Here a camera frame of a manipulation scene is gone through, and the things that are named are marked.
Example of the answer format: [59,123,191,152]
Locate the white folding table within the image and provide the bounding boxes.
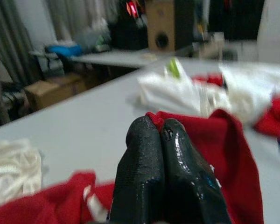
[67,48,178,69]

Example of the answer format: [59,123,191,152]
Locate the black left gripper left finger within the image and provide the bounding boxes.
[108,116,166,222]

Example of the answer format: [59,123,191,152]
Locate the grey patterned curtain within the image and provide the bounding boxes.
[0,0,35,122]

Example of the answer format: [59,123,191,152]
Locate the red shirt white lettering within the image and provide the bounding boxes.
[0,109,264,224]

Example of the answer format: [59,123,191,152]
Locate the brown cardboard box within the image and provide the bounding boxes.
[24,74,87,112]

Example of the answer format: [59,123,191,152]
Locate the white long sleeve shirt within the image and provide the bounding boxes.
[127,58,280,124]

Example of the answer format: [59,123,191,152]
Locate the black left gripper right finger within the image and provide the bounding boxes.
[160,118,233,224]

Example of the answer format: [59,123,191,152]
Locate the blue cloth bundle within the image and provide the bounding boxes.
[47,44,83,57]

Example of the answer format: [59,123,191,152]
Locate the plain red garment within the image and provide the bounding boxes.
[191,72,280,140]

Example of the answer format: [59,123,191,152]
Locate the cream knit garment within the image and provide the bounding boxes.
[0,139,44,208]

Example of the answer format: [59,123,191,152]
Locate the wooden speaker box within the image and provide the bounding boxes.
[146,0,194,52]

